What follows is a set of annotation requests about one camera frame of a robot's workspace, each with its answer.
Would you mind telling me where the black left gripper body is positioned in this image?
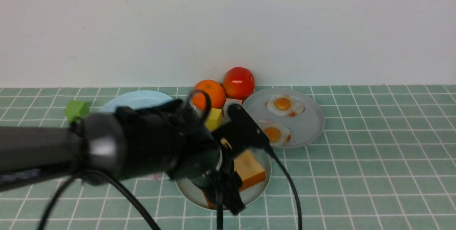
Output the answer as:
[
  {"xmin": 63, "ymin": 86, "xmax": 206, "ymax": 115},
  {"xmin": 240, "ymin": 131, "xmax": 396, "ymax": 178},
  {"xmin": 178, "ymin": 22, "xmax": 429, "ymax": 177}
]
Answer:
[{"xmin": 169, "ymin": 145, "xmax": 237, "ymax": 189}]

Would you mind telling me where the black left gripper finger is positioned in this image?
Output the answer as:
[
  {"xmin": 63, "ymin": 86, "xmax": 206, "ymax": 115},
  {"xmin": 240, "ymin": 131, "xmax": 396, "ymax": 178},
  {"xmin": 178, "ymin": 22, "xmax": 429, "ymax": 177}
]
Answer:
[{"xmin": 208, "ymin": 177, "xmax": 246, "ymax": 215}]

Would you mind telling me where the toast slice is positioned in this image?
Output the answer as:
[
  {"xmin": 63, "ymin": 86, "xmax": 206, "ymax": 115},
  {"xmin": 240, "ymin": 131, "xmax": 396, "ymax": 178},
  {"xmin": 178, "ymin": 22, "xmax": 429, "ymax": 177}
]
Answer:
[{"xmin": 203, "ymin": 138, "xmax": 267, "ymax": 210}]

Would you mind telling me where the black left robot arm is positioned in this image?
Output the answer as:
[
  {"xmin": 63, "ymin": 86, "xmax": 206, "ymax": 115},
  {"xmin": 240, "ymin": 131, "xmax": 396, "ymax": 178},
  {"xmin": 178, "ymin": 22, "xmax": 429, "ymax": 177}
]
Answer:
[{"xmin": 0, "ymin": 100, "xmax": 245, "ymax": 215}]

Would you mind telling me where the grey centre plate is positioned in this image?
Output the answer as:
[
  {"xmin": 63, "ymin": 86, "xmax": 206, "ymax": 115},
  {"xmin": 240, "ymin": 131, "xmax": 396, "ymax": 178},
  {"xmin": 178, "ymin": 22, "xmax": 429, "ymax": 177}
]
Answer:
[{"xmin": 176, "ymin": 149, "xmax": 272, "ymax": 211}]

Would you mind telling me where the yellow block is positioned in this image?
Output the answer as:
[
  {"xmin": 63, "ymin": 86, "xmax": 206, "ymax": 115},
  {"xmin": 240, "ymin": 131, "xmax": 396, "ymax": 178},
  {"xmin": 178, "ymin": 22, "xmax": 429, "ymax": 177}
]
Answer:
[{"xmin": 205, "ymin": 108, "xmax": 223, "ymax": 131}]

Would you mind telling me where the pink block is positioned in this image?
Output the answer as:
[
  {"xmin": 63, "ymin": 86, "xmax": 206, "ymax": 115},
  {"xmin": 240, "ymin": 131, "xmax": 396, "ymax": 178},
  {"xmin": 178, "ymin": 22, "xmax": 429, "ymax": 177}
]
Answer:
[{"xmin": 148, "ymin": 173, "xmax": 164, "ymax": 181}]

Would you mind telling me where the salmon block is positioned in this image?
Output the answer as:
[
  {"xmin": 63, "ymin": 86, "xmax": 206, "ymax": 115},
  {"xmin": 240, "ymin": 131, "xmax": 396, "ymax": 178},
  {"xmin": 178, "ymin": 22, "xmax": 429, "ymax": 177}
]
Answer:
[{"xmin": 225, "ymin": 98, "xmax": 243, "ymax": 105}]

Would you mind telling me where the orange fruit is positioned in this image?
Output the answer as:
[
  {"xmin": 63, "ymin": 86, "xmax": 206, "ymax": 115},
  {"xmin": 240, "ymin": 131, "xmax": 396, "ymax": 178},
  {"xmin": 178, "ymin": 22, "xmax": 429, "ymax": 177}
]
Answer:
[{"xmin": 192, "ymin": 79, "xmax": 226, "ymax": 110}]

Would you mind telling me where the fried egg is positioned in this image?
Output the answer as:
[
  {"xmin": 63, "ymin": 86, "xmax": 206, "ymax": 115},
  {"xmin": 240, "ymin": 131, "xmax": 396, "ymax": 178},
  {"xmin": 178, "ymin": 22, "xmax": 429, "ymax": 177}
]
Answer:
[
  {"xmin": 257, "ymin": 120, "xmax": 291, "ymax": 147},
  {"xmin": 265, "ymin": 95, "xmax": 306, "ymax": 117}
]

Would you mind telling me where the red tomato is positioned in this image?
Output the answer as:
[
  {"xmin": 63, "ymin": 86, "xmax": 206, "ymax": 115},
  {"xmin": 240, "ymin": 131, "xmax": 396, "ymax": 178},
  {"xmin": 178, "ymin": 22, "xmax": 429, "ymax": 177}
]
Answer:
[{"xmin": 222, "ymin": 67, "xmax": 255, "ymax": 100}]

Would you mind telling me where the light blue plate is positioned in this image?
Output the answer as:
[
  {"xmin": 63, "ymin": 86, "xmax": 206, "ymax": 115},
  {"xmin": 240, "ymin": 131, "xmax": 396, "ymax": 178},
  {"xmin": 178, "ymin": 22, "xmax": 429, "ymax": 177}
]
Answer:
[{"xmin": 99, "ymin": 90, "xmax": 173, "ymax": 113}]

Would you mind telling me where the grey egg plate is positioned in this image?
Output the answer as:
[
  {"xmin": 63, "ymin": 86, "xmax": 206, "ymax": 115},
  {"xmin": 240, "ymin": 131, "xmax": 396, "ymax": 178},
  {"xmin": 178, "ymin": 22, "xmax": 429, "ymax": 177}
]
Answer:
[{"xmin": 242, "ymin": 87, "xmax": 325, "ymax": 148}]

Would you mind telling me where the fried egg rear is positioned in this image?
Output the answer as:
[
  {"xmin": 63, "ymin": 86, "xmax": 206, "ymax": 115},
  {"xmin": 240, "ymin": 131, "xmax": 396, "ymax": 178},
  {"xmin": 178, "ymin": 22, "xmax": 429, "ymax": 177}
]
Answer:
[{"xmin": 265, "ymin": 95, "xmax": 306, "ymax": 117}]

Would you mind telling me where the green block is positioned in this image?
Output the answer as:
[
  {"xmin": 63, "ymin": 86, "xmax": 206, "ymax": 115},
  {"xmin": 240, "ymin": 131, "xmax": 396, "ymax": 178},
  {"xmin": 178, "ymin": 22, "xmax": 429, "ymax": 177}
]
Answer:
[{"xmin": 64, "ymin": 100, "xmax": 90, "ymax": 122}]

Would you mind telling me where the green checked tablecloth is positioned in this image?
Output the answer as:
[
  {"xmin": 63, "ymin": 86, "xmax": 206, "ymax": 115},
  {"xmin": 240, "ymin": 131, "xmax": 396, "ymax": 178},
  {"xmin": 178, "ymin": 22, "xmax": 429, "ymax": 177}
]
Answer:
[{"xmin": 0, "ymin": 85, "xmax": 456, "ymax": 230}]

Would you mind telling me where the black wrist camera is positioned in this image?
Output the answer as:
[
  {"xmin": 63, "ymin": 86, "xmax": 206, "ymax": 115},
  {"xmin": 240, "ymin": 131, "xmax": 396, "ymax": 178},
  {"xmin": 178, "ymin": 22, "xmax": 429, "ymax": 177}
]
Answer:
[{"xmin": 211, "ymin": 104, "xmax": 271, "ymax": 157}]

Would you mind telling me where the black camera cable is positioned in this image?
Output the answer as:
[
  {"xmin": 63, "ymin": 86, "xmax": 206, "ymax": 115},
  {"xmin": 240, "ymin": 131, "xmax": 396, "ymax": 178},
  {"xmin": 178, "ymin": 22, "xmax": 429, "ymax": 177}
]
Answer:
[{"xmin": 37, "ymin": 89, "xmax": 303, "ymax": 230}]

